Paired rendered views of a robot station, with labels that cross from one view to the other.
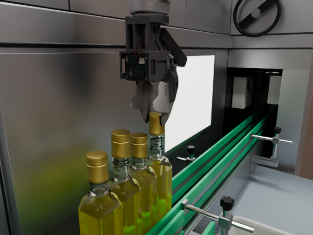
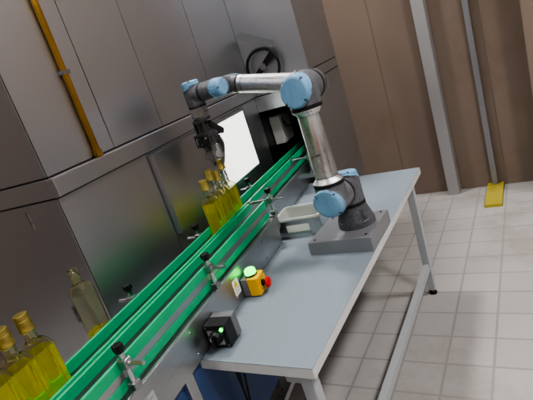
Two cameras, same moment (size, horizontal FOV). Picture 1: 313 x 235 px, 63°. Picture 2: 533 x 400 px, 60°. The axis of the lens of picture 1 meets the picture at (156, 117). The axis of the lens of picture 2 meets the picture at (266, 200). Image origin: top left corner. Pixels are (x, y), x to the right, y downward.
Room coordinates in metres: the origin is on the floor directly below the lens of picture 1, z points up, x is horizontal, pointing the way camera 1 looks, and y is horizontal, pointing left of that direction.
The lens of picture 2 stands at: (-1.45, 0.12, 1.53)
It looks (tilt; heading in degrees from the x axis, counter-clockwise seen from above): 16 degrees down; 352
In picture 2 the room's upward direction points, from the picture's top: 18 degrees counter-clockwise
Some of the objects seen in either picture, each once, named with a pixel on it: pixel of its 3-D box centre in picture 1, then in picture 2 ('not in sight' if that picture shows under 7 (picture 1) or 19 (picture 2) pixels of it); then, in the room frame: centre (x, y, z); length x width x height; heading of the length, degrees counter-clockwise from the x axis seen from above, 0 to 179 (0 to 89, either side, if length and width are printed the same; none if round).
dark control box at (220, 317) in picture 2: not in sight; (222, 329); (-0.12, 0.20, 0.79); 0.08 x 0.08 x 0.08; 56
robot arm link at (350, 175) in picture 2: not in sight; (345, 186); (0.26, -0.43, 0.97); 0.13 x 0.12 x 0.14; 137
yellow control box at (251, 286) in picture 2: not in sight; (254, 283); (0.11, 0.05, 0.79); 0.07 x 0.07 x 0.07; 56
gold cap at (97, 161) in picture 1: (97, 166); (204, 185); (0.38, 0.10, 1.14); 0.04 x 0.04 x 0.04
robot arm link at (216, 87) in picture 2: not in sight; (214, 88); (0.46, -0.07, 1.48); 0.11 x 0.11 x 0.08; 47
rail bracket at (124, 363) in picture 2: not in sight; (133, 367); (-0.40, 0.41, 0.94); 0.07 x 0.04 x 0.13; 56
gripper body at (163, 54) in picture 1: (147, 50); (205, 132); (0.51, 0.02, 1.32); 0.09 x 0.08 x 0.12; 145
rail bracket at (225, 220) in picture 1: (215, 219); (266, 201); (0.51, -0.14, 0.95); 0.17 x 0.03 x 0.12; 56
